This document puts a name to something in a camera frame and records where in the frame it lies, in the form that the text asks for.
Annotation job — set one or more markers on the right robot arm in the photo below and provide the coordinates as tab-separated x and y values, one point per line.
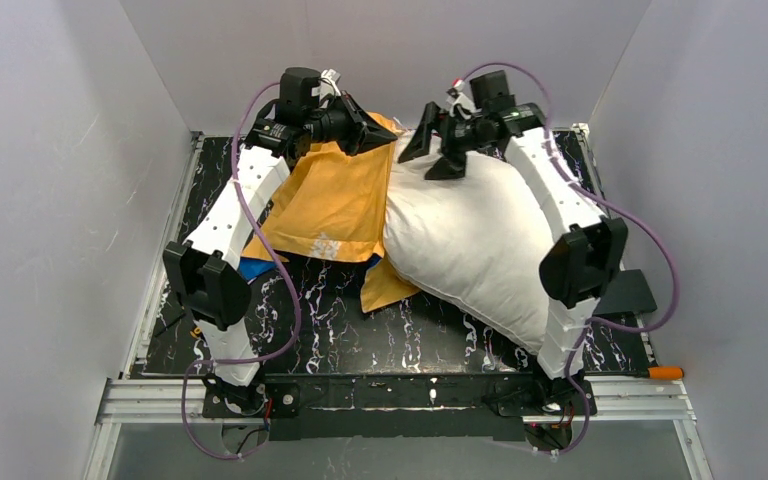
579	267

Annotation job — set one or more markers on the yellow and blue pillowcase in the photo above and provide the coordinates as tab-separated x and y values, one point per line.
332	207

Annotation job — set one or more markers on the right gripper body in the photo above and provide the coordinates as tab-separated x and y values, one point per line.
450	139

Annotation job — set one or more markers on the white pillow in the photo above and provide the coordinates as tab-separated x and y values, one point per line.
477	242

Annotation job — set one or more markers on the aluminium frame rail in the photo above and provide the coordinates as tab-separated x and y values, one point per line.
105	436

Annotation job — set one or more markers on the black plate on table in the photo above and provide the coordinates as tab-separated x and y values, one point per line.
628	293

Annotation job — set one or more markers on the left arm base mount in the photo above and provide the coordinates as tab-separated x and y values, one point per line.
261	399

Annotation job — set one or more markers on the orange handled tool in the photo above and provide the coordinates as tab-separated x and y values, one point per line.
662	373

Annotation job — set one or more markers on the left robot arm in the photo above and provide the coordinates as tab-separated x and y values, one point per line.
203	269

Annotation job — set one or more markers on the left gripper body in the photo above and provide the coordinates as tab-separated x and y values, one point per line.
347	124

